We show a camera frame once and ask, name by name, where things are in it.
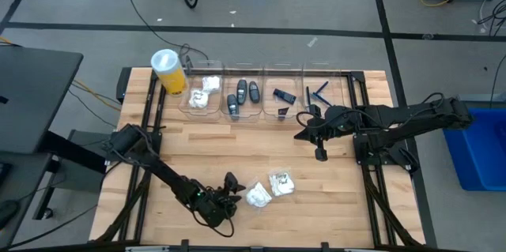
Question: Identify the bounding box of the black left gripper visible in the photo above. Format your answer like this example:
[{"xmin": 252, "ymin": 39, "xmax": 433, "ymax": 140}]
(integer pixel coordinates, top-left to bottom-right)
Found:
[{"xmin": 192, "ymin": 171, "xmax": 247, "ymax": 229}]

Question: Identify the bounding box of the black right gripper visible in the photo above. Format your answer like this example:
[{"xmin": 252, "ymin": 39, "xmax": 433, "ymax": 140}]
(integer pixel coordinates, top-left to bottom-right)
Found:
[{"xmin": 293, "ymin": 104, "xmax": 360, "ymax": 163}]

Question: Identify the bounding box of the clear vanity pack bag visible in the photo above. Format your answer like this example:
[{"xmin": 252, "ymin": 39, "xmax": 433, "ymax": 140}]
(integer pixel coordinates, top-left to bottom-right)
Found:
[
  {"xmin": 244, "ymin": 182, "xmax": 273, "ymax": 209},
  {"xmin": 201, "ymin": 74, "xmax": 221, "ymax": 94},
  {"xmin": 267, "ymin": 169, "xmax": 296, "ymax": 197},
  {"xmin": 187, "ymin": 88, "xmax": 210, "ymax": 110}
]

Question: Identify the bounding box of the dark blue block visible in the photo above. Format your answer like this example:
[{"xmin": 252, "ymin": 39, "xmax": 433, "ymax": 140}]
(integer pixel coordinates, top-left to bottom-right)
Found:
[{"xmin": 272, "ymin": 88, "xmax": 297, "ymax": 106}]

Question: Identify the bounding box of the grey oval toiletry container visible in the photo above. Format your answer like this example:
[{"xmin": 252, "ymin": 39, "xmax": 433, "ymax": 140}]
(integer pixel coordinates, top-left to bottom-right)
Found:
[
  {"xmin": 236, "ymin": 78, "xmax": 248, "ymax": 106},
  {"xmin": 248, "ymin": 81, "xmax": 261, "ymax": 104},
  {"xmin": 227, "ymin": 93, "xmax": 241, "ymax": 122}
]

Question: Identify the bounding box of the clear plastic bin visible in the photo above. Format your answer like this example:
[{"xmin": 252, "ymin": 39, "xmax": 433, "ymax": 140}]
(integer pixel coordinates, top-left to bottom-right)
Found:
[
  {"xmin": 177, "ymin": 60, "xmax": 225, "ymax": 121},
  {"xmin": 302, "ymin": 61, "xmax": 349, "ymax": 121},
  {"xmin": 221, "ymin": 62, "xmax": 265, "ymax": 123},
  {"xmin": 261, "ymin": 62, "xmax": 305, "ymax": 123}
]

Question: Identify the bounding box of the yellow wipes canister white lid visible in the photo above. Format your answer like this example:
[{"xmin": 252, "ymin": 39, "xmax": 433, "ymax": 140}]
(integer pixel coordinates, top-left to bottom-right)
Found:
[{"xmin": 149, "ymin": 48, "xmax": 190, "ymax": 97}]

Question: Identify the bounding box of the black desk base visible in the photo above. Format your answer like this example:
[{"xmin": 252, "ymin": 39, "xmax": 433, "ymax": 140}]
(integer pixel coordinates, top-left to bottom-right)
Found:
[{"xmin": 33, "ymin": 129, "xmax": 110, "ymax": 221}]

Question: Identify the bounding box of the blue plastic tote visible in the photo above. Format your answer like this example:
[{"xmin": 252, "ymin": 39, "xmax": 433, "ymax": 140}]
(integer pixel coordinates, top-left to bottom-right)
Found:
[{"xmin": 442, "ymin": 107, "xmax": 506, "ymax": 193}]

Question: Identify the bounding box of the grey metal bar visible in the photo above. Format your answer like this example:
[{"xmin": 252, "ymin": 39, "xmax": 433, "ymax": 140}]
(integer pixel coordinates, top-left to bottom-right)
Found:
[{"xmin": 456, "ymin": 92, "xmax": 506, "ymax": 105}]

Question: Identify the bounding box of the black desk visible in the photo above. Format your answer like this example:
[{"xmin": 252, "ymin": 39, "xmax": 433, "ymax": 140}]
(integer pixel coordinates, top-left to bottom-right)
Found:
[{"xmin": 0, "ymin": 46, "xmax": 85, "ymax": 155}]

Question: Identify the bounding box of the black round object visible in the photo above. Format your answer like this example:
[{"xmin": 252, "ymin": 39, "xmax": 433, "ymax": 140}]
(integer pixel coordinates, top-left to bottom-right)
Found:
[{"xmin": 0, "ymin": 198, "xmax": 21, "ymax": 225}]

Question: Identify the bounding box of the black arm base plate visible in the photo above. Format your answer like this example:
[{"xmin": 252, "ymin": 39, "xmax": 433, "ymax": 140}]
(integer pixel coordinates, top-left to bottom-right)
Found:
[
  {"xmin": 353, "ymin": 135, "xmax": 414, "ymax": 166},
  {"xmin": 103, "ymin": 130, "xmax": 163, "ymax": 163}
]

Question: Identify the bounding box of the black aluminium table frame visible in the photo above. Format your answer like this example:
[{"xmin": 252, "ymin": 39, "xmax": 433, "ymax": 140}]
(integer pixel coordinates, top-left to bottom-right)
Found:
[{"xmin": 89, "ymin": 66, "xmax": 428, "ymax": 252}]

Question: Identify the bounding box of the yellow cable beside desk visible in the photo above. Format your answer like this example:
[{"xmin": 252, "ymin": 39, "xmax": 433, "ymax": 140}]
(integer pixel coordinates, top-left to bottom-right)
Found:
[{"xmin": 70, "ymin": 79, "xmax": 123, "ymax": 112}]

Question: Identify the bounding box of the black cable bundle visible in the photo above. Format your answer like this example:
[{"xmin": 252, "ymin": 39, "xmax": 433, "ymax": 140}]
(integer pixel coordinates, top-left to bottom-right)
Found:
[{"xmin": 476, "ymin": 0, "xmax": 506, "ymax": 36}]

